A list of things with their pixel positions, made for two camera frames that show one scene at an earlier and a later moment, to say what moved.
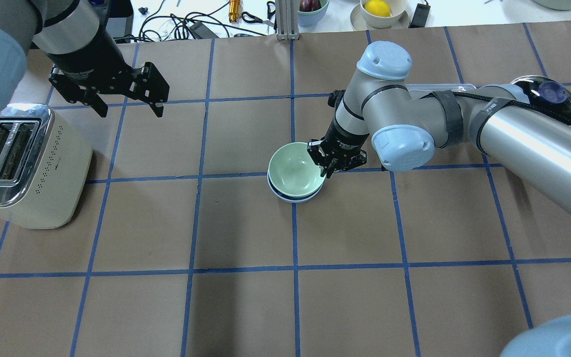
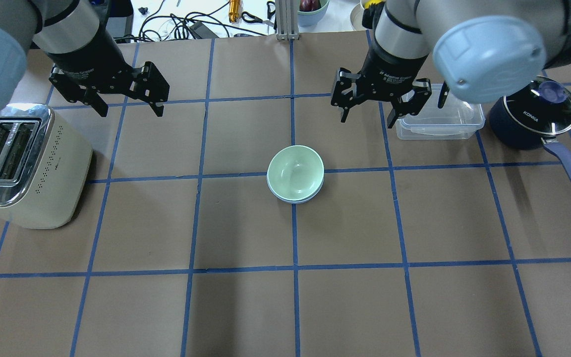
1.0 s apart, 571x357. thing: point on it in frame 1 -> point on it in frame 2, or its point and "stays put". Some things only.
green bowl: x=293 y=172 stays put
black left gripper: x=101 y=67 stays put
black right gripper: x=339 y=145 -> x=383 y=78
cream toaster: x=29 y=167 stays put
